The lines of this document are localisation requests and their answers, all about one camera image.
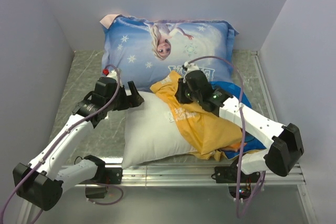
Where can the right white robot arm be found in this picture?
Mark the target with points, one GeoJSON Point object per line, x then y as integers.
{"type": "Point", "coordinates": [283, 143]}

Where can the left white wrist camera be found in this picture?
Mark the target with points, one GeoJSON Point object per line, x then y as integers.
{"type": "Point", "coordinates": [110, 73]}

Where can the pink cloth corner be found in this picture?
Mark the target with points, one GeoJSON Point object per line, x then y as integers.
{"type": "Point", "coordinates": [108, 20]}

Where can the blue Elsa pillow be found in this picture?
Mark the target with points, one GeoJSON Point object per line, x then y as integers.
{"type": "Point", "coordinates": [145, 52]}

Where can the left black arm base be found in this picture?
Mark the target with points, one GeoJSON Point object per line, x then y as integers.
{"type": "Point", "coordinates": [104, 189]}

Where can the aluminium front rail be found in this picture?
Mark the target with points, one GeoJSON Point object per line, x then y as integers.
{"type": "Point", "coordinates": [184, 175]}

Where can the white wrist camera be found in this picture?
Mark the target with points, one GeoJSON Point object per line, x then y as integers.
{"type": "Point", "coordinates": [110, 73]}
{"type": "Point", "coordinates": [189, 67]}

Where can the white pillow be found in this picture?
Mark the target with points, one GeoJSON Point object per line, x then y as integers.
{"type": "Point", "coordinates": [151, 133]}

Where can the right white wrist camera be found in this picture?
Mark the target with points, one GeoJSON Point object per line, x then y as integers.
{"type": "Point", "coordinates": [189, 67]}

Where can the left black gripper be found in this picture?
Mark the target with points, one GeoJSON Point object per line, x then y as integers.
{"type": "Point", "coordinates": [134, 100]}

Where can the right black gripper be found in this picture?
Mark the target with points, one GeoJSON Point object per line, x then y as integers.
{"type": "Point", "coordinates": [182, 83]}

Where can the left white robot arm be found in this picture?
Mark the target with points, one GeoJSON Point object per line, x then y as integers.
{"type": "Point", "coordinates": [42, 181]}

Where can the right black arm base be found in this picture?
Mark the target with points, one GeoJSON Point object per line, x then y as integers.
{"type": "Point", "coordinates": [228, 175]}

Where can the yellow Mickey Mouse pillowcase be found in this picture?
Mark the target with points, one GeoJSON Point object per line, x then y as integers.
{"type": "Point", "coordinates": [211, 136]}

